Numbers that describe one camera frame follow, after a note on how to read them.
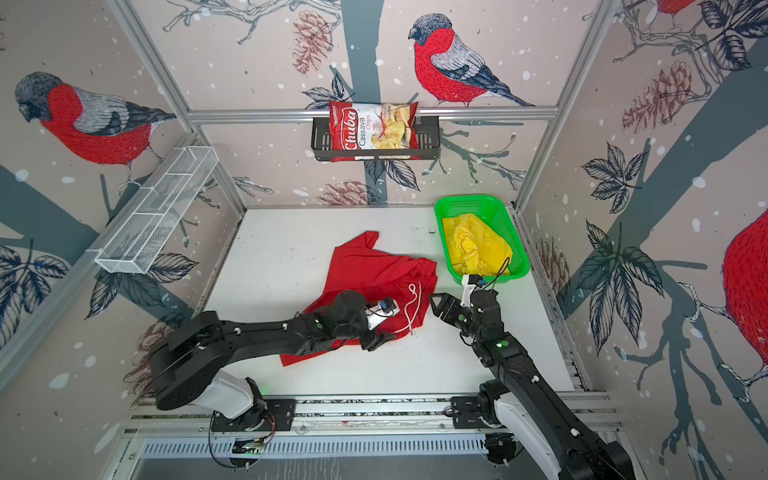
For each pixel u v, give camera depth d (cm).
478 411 73
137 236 75
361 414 75
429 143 94
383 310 72
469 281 76
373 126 88
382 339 73
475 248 96
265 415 72
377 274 93
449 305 73
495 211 111
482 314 61
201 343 49
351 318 67
